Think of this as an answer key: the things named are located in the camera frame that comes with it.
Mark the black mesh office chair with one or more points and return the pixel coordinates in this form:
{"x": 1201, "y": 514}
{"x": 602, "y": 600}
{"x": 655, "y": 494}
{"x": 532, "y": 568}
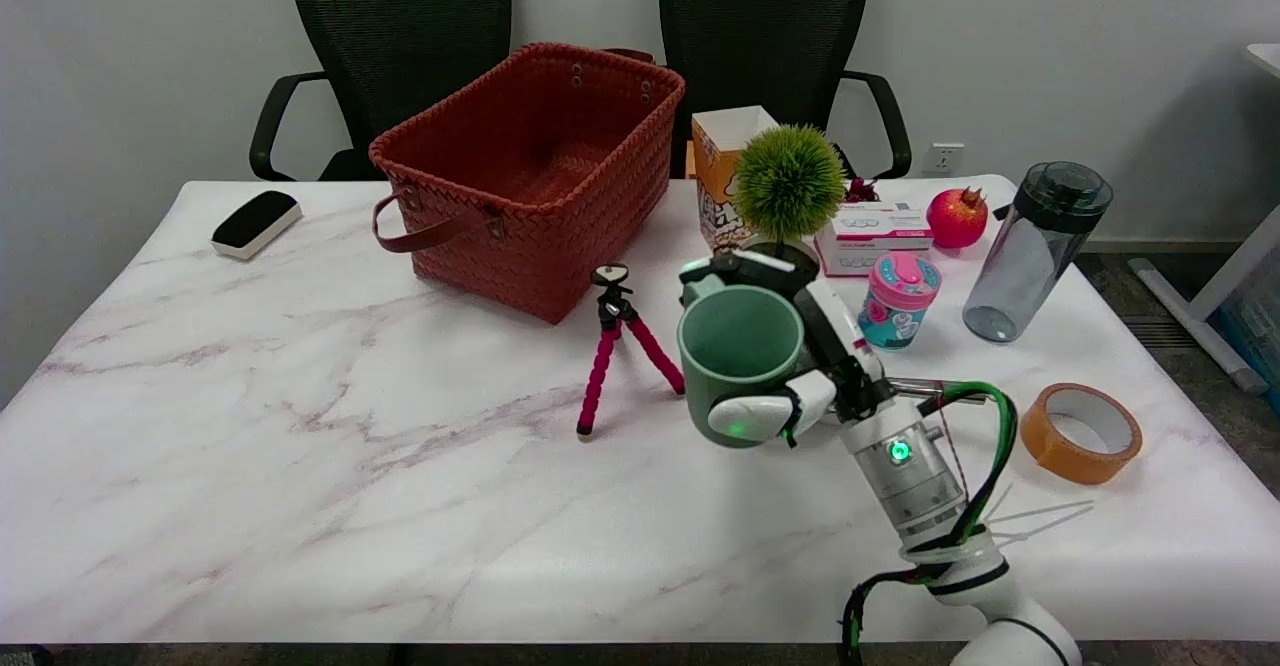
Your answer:
{"x": 400, "y": 26}
{"x": 765, "y": 26}

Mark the clear grey water bottle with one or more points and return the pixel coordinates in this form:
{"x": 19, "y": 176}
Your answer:
{"x": 1030, "y": 256}

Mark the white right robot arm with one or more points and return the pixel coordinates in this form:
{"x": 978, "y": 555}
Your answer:
{"x": 912, "y": 481}

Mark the blue plastic crate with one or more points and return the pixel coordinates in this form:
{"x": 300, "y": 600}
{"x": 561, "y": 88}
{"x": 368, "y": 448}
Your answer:
{"x": 1260, "y": 328}

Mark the orange tape roll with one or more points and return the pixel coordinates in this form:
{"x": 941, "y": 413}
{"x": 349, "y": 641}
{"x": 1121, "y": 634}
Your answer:
{"x": 1042, "y": 448}

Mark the pink teal kids cup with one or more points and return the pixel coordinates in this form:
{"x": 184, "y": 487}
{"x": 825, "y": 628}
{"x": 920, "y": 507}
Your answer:
{"x": 897, "y": 306}

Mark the white side desk frame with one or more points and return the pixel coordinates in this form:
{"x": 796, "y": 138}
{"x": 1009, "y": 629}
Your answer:
{"x": 1192, "y": 322}

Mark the green fuzzy ball plant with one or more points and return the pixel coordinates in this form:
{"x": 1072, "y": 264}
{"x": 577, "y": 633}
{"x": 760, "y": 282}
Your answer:
{"x": 790, "y": 181}

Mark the white wall socket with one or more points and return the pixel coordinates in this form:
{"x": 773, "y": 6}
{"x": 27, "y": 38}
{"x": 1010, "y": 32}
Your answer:
{"x": 944, "y": 158}

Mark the pink flexible mini tripod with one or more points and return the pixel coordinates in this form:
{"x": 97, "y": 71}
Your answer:
{"x": 598, "y": 376}

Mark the orange white paper carton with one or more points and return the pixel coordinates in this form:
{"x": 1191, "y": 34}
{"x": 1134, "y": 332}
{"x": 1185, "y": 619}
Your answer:
{"x": 715, "y": 186}

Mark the red woven basket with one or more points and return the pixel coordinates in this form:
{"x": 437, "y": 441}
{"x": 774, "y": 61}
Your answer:
{"x": 530, "y": 241}

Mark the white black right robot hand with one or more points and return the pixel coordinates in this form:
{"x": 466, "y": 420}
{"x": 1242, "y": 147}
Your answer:
{"x": 835, "y": 336}

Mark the green ceramic mug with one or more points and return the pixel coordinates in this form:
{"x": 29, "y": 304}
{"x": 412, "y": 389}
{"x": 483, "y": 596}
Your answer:
{"x": 735, "y": 338}

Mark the black white board eraser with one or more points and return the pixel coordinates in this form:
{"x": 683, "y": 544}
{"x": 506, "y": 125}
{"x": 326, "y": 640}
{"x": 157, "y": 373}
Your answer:
{"x": 255, "y": 221}

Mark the white pink cardboard box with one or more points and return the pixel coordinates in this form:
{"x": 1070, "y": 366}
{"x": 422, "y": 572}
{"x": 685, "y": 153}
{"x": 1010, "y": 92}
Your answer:
{"x": 880, "y": 236}

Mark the red pomegranate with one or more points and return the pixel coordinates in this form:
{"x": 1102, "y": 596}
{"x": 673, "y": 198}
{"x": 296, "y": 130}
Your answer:
{"x": 955, "y": 219}

